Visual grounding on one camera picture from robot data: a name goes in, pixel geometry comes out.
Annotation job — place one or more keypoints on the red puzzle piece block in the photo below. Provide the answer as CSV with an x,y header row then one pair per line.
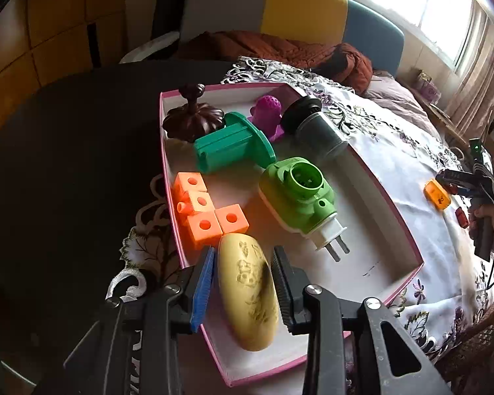
x,y
462,218

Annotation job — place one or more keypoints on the teal green flanged block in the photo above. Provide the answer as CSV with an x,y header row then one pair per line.
x,y
238,140

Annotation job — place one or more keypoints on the dark brown pumpkin lid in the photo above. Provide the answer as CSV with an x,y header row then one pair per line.
x,y
193,120

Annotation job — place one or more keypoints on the wooden wardrobe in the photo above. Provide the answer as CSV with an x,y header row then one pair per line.
x,y
42,41

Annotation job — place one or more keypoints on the wicker chair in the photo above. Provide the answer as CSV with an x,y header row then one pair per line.
x,y
474,349

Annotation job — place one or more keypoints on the beige curtain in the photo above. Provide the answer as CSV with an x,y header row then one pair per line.
x,y
472,105

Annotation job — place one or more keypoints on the colour block headboard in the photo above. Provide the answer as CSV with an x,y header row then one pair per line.
x,y
313,21

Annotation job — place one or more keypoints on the dark grey cup with lid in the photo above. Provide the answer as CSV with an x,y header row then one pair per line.
x,y
312,129

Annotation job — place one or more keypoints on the pale pink pillow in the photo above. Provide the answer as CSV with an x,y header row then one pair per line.
x,y
388,93

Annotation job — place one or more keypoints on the green plug-in device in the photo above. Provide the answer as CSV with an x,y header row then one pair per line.
x,y
299,197

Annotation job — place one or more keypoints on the orange plastic boat-shaped case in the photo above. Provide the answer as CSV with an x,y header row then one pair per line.
x,y
436,194

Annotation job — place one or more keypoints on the rust orange quilted blanket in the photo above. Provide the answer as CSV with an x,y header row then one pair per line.
x,y
342,63

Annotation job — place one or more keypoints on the wooden side desk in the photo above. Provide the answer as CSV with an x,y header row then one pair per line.
x,y
439,119

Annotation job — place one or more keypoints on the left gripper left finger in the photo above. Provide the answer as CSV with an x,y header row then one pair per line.
x,y
100,363

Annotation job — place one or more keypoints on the yellow carved oval object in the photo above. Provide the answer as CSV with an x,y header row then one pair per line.
x,y
247,291

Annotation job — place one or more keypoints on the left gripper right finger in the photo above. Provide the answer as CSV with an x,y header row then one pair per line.
x,y
360,345

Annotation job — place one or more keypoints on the white floral embroidered tablecloth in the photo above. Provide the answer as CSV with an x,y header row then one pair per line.
x,y
454,288

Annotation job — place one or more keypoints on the pink-rimmed white tray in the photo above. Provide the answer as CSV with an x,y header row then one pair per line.
x,y
383,256

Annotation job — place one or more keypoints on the orange cube block cluster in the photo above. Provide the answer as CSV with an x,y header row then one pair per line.
x,y
195,210

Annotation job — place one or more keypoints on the purple plastic figure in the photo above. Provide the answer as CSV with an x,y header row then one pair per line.
x,y
266,114

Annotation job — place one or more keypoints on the box on desk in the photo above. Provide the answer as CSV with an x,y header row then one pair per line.
x,y
427,88

